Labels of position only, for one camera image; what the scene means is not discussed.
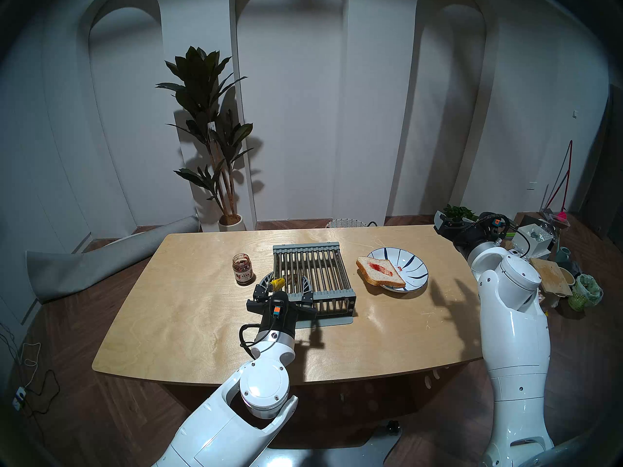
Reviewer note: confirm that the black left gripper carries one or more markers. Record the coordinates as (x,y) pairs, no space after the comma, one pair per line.
(277,310)

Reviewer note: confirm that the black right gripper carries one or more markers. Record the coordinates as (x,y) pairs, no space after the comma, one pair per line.
(462,232)

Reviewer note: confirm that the white plate with blue stripes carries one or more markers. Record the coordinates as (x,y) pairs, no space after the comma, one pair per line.
(406,269)

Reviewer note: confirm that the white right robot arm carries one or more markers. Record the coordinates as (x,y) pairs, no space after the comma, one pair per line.
(511,334)

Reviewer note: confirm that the metal robot base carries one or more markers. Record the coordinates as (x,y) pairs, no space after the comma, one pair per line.
(336,451)

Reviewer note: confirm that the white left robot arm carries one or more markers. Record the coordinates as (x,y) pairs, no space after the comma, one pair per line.
(238,412)

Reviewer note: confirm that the glass jar of red jam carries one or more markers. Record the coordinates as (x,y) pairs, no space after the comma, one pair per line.
(242,270)

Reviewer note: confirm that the slice of white bread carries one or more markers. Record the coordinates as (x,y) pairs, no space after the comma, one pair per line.
(379,271)

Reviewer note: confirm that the small bushy potted plant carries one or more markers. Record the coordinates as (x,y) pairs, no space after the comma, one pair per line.
(460,213)

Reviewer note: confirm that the grey metal dish rack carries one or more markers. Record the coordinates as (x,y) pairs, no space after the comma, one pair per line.
(314,276)

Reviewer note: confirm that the open white box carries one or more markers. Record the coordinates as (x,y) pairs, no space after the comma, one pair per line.
(535,240)

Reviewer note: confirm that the wooden cutting board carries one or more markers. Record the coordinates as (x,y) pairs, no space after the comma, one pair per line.
(552,276)

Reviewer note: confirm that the green mug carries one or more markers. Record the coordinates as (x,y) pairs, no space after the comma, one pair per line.
(565,256)

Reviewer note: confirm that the green mesh bag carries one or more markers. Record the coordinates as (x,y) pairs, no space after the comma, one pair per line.
(588,293)

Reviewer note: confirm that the grey door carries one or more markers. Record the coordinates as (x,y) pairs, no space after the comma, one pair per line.
(606,179)

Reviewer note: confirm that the rolled grey mat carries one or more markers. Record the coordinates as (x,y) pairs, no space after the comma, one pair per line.
(87,266)

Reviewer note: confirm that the tall potted leafy plant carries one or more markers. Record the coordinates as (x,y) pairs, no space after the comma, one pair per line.
(204,91)

